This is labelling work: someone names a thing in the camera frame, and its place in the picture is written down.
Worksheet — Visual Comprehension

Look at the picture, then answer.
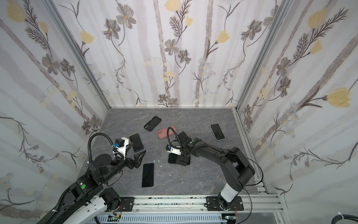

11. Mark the blue-edged phone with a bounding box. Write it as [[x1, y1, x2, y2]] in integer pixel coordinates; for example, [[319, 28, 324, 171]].
[[168, 153, 179, 165], [129, 133, 144, 152]]

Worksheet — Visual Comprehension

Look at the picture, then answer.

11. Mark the purple-edged phone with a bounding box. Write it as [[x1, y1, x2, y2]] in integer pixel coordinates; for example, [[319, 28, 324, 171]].
[[210, 124, 225, 141], [142, 163, 154, 188]]

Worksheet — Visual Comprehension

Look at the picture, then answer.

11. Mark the pink phone case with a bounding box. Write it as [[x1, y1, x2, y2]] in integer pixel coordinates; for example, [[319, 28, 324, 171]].
[[157, 126, 177, 139]]

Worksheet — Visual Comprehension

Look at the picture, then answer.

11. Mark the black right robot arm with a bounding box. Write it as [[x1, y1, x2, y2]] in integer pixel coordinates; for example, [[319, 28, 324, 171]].
[[175, 132, 255, 204]]

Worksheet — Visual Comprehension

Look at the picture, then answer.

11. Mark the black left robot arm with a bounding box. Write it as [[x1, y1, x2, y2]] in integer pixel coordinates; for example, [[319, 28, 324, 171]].
[[38, 150, 146, 224]]

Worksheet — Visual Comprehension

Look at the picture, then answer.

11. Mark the small black phone case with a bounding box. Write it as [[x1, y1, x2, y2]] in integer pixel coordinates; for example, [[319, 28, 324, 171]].
[[144, 116, 162, 132]]

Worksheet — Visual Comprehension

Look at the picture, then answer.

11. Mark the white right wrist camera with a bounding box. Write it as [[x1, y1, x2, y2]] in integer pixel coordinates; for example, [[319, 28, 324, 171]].
[[166, 145, 181, 155]]

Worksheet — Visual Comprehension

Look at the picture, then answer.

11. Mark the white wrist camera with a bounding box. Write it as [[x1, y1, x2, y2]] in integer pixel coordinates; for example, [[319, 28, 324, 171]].
[[166, 145, 181, 155], [112, 137, 132, 161]]

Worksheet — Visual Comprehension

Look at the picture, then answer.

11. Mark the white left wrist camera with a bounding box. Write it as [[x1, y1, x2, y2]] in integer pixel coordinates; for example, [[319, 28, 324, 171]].
[[112, 137, 132, 161]]

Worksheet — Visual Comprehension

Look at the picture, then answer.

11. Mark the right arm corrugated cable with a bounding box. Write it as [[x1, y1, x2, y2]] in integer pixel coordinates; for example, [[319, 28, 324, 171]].
[[166, 126, 191, 155]]

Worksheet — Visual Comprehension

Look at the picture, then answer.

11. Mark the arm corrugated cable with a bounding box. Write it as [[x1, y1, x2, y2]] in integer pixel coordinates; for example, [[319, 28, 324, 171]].
[[87, 133, 115, 163], [166, 126, 191, 155]]

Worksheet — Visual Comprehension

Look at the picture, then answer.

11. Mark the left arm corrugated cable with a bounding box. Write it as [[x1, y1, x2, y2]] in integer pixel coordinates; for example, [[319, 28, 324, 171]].
[[87, 133, 115, 163]]

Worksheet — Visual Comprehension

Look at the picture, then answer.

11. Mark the white slotted cable duct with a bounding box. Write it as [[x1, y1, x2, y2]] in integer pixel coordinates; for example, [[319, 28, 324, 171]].
[[97, 213, 227, 224]]

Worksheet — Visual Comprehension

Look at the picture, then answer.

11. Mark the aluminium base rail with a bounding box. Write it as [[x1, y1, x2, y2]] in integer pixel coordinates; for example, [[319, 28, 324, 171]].
[[53, 194, 289, 224]]

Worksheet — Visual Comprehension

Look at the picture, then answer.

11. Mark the black cable bottom right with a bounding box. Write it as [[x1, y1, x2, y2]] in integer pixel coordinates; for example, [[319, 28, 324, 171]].
[[331, 212, 358, 224]]

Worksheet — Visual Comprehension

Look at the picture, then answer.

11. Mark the right corner aluminium post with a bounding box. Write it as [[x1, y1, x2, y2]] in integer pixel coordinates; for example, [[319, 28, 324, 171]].
[[235, 0, 293, 111]]

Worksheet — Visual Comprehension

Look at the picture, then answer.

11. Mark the corner aluminium post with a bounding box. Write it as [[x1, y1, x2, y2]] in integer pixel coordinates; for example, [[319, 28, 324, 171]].
[[42, 0, 111, 110], [235, 0, 293, 111]]

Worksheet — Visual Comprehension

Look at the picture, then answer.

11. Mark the left corner aluminium post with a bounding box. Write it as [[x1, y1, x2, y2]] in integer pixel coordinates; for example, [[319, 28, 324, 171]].
[[42, 0, 111, 110]]

